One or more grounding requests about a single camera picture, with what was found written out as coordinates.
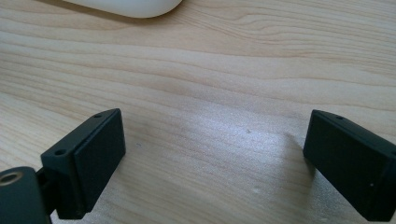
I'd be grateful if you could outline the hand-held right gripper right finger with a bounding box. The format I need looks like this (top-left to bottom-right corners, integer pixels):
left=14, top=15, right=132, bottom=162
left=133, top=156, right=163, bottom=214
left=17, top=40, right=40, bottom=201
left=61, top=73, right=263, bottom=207
left=303, top=108, right=396, bottom=223

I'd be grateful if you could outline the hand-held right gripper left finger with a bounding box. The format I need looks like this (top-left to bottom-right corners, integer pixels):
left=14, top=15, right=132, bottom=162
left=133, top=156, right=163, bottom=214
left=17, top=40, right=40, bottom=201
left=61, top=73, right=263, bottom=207
left=40, top=107, right=127, bottom=220

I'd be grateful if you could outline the white rounded object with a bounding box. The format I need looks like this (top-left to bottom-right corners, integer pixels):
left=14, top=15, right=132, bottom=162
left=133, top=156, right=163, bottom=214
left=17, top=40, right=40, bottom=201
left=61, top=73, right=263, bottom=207
left=62, top=0, right=184, bottom=19

